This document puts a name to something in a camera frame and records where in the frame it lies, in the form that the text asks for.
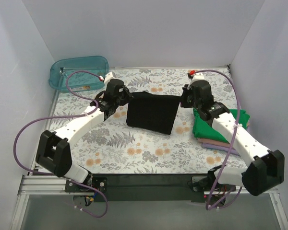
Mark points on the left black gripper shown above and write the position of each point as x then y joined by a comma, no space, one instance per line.
126,95

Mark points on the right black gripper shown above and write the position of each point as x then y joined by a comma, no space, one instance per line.
185,96

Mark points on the black t shirt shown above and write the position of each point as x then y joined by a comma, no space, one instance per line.
152,112

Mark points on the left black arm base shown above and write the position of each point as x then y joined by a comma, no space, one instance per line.
99,183

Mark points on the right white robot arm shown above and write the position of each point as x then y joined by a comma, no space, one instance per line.
265,168

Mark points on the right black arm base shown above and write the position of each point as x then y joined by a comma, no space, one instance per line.
204,184

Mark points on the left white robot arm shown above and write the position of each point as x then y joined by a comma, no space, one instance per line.
54,148

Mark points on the green folded t shirt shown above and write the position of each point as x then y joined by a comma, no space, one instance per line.
244,118

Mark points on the teal plastic bin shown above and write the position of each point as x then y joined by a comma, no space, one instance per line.
80,74

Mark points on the lilac folded t shirt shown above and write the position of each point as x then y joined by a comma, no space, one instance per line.
217,147

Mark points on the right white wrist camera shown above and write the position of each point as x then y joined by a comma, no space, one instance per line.
194,75

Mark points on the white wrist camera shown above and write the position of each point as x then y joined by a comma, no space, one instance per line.
106,79
194,75

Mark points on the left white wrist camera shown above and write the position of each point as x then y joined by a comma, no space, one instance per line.
106,79

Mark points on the aluminium frame rail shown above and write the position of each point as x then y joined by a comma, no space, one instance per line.
121,188

